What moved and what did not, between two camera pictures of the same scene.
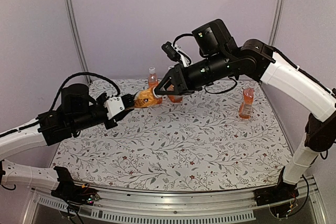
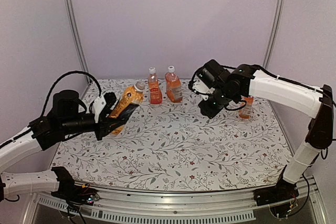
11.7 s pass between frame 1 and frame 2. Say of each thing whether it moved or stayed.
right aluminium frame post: stayed
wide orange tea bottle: stayed
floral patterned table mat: stayed
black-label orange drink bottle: moved
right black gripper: moved
